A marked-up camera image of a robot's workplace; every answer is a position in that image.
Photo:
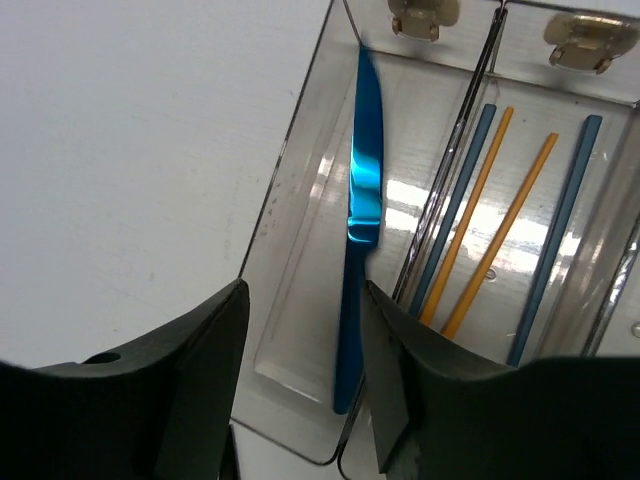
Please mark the blue knife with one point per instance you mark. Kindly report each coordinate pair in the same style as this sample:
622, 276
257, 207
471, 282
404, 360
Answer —
364, 221

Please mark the wooden chopstick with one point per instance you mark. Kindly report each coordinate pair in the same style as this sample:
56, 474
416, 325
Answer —
457, 316
430, 304

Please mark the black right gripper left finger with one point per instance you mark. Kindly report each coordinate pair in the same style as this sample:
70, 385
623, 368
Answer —
157, 407

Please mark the grey metal chopstick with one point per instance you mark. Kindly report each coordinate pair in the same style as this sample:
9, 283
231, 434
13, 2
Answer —
564, 206
471, 158

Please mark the clear container far left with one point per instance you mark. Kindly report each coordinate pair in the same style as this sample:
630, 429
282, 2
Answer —
294, 263

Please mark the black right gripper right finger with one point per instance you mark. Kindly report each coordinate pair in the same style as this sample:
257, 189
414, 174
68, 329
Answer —
440, 411

